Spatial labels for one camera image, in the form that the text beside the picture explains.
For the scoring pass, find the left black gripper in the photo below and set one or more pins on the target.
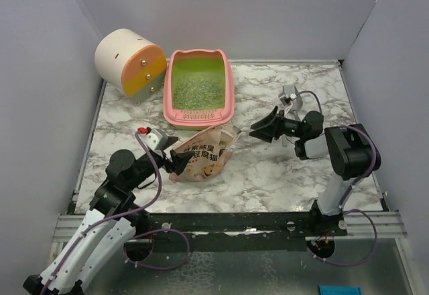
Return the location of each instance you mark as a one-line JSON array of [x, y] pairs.
[[178, 162]]

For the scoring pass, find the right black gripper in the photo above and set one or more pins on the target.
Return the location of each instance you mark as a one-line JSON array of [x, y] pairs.
[[265, 129]]

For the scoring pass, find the beige cat litter bag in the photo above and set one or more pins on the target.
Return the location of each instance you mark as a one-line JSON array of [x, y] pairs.
[[211, 149]]

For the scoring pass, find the clear plastic litter scoop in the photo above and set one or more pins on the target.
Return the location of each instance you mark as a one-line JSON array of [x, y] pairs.
[[298, 103]]

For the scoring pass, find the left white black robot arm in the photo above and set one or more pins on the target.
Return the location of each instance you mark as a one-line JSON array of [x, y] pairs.
[[112, 218]]

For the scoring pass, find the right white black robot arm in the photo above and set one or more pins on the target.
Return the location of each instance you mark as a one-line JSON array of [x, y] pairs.
[[352, 154]]

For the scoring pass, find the green litter granules pile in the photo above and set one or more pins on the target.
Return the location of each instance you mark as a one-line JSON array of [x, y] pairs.
[[196, 91]]

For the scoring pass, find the pink green litter box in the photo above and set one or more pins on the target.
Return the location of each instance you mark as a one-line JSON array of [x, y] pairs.
[[199, 60]]

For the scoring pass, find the torn clear bag strip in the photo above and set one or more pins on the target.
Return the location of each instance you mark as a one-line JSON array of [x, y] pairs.
[[285, 141]]

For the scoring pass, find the cream orange cylindrical container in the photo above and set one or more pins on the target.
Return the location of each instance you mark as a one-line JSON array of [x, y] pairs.
[[132, 64]]

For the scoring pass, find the blue object at bottom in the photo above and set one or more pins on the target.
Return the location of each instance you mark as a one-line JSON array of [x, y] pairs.
[[338, 290]]

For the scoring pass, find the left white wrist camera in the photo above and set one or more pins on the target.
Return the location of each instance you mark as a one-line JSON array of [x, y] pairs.
[[155, 139]]

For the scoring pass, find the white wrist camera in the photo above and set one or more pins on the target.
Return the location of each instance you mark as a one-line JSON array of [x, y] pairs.
[[155, 139], [288, 101]]

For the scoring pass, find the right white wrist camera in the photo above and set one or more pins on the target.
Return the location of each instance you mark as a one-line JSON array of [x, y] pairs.
[[288, 101]]

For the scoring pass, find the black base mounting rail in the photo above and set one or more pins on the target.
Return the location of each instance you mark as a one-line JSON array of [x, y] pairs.
[[222, 232]]

